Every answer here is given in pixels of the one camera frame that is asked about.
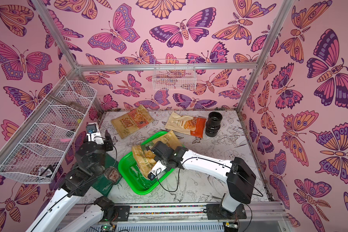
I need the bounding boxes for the orange brown chips bag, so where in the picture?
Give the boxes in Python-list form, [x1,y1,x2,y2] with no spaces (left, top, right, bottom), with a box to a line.
[111,105,154,139]

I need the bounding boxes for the beige orange chips bag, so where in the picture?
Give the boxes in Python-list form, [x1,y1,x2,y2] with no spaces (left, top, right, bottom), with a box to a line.
[165,112,206,138]

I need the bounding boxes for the black object in rack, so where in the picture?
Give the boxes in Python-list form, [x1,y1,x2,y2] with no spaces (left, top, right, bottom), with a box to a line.
[38,165,55,178]

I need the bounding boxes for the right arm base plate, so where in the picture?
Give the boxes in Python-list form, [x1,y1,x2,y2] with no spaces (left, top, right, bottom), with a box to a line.
[203,204,247,220]

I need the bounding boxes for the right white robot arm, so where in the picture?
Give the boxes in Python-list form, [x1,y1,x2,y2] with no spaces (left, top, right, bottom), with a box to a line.
[148,141,256,213]

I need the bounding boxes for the green plastic mesh basket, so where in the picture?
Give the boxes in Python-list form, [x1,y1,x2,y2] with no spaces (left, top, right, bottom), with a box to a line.
[119,131,173,195]

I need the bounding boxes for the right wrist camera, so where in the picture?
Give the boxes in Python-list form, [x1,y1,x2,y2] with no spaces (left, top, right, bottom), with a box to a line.
[148,161,167,180]

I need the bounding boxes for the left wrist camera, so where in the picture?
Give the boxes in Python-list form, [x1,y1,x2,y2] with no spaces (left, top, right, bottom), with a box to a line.
[86,122,101,143]

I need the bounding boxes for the long white wire rack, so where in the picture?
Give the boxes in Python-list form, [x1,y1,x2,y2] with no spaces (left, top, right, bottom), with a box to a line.
[0,77,97,184]

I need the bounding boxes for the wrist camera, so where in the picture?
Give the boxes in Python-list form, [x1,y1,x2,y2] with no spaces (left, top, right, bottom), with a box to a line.
[86,122,101,143]
[148,161,167,180]

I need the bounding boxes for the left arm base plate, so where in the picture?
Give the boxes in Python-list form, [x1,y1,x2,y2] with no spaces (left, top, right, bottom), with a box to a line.
[92,197,131,223]

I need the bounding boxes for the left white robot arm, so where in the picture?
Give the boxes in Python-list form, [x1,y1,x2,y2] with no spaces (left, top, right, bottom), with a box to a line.
[27,134,116,232]

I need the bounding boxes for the tan kraft Chips bag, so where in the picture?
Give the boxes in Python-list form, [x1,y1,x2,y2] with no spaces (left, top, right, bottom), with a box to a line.
[132,131,182,180]

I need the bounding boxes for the black camera lens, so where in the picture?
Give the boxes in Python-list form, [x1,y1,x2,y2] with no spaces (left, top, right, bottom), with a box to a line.
[205,112,223,137]

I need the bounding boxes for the small white wire basket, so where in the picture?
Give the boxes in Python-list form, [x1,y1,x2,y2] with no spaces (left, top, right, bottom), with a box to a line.
[151,59,197,91]

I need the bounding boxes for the dark green Real chips bag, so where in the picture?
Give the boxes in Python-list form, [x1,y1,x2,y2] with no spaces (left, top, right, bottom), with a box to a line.
[92,155,122,197]

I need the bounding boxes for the aluminium mounting rail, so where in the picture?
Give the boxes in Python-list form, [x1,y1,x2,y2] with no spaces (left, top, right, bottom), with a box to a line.
[60,201,291,224]

